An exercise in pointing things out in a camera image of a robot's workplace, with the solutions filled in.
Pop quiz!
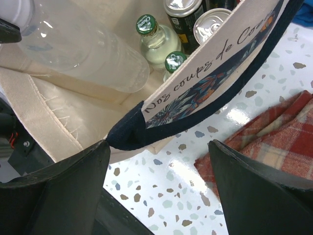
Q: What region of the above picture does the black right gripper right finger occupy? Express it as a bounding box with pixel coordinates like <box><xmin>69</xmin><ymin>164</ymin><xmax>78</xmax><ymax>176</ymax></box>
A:
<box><xmin>208</xmin><ymin>140</ymin><xmax>313</xmax><ymax>235</ymax></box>

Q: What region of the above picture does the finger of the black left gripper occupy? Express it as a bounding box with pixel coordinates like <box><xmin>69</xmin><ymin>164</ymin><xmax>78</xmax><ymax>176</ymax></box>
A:
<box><xmin>0</xmin><ymin>19</ymin><xmax>22</xmax><ymax>44</ymax></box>

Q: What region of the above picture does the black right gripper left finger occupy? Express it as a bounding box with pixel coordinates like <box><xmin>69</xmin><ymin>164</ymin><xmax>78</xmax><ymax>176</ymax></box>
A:
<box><xmin>0</xmin><ymin>141</ymin><xmax>150</xmax><ymax>235</ymax></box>

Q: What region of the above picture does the black can silver tab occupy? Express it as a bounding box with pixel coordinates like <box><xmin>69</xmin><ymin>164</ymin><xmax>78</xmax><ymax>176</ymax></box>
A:
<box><xmin>193</xmin><ymin>8</ymin><xmax>232</xmax><ymax>45</ymax></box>

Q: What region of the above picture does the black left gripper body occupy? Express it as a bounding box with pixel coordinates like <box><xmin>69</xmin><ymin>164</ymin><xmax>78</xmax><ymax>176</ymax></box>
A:
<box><xmin>0</xmin><ymin>99</ymin><xmax>54</xmax><ymax>176</ymax></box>

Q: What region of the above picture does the black can foil top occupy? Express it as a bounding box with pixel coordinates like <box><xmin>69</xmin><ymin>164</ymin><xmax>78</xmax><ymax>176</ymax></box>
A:
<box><xmin>163</xmin><ymin>0</ymin><xmax>208</xmax><ymax>54</ymax></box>

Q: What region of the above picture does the folded blue cloth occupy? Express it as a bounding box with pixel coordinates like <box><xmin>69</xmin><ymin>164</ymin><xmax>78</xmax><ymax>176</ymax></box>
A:
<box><xmin>292</xmin><ymin>0</ymin><xmax>313</xmax><ymax>27</ymax></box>

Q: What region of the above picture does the green cap soda bottle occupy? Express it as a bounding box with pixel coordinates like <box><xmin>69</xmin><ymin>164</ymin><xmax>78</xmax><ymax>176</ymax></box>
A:
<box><xmin>135</xmin><ymin>14</ymin><xmax>183</xmax><ymax>71</ymax></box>

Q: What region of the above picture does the red plaid cloth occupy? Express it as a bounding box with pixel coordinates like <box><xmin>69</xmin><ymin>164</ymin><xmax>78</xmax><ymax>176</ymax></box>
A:
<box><xmin>194</xmin><ymin>90</ymin><xmax>313</xmax><ymax>199</ymax></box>

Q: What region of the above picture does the beige canvas tote bag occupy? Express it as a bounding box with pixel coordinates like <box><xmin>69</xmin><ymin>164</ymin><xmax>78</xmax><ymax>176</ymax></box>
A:
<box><xmin>0</xmin><ymin>0</ymin><xmax>303</xmax><ymax>162</ymax></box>

